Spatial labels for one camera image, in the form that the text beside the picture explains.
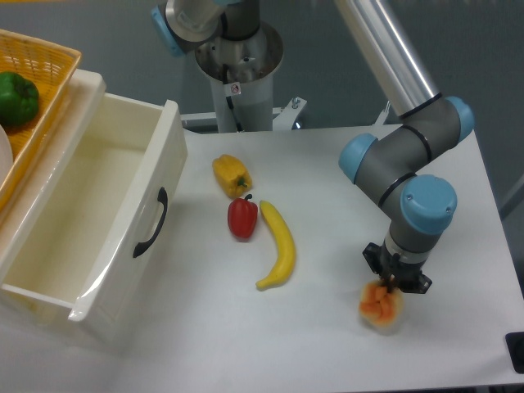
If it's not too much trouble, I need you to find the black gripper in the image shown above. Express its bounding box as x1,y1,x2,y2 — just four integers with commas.
363,242,432,294

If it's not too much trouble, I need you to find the round knotted bread roll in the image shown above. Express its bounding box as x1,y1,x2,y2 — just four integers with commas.
358,281,404,335

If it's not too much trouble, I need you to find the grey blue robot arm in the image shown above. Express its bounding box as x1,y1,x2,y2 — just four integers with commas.
151,1,474,294

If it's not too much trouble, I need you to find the yellow banana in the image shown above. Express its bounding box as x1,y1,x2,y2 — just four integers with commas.
255,201,296,291

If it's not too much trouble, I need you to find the black object at edge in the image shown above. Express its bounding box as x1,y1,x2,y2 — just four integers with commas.
505,332,524,374

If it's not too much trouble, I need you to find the red bell pepper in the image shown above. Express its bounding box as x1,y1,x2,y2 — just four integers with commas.
228,194,258,239

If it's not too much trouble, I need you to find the yellow bell pepper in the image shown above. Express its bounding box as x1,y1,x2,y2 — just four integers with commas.
212,154,252,199

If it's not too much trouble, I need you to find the white plastic drawer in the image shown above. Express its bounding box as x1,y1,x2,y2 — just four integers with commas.
1,94,187,346

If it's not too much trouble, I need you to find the white drawer cabinet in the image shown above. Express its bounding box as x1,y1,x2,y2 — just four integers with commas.
1,70,106,278

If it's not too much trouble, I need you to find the yellow woven basket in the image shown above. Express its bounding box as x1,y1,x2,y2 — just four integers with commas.
1,29,82,210

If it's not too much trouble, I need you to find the white plate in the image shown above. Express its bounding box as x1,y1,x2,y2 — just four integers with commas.
0,127,14,185

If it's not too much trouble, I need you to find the green bell pepper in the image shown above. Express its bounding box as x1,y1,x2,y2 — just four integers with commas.
1,71,39,127

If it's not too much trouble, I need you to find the white metal table bracket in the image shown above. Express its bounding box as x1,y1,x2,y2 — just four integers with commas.
181,97,308,133

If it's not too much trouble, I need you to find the black drawer handle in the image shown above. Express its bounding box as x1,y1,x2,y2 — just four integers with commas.
132,187,169,259

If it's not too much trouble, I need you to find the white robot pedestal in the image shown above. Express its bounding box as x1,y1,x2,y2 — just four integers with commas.
195,21,283,133

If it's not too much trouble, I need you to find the black cable on pedestal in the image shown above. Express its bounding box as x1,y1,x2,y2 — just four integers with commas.
222,63,245,133

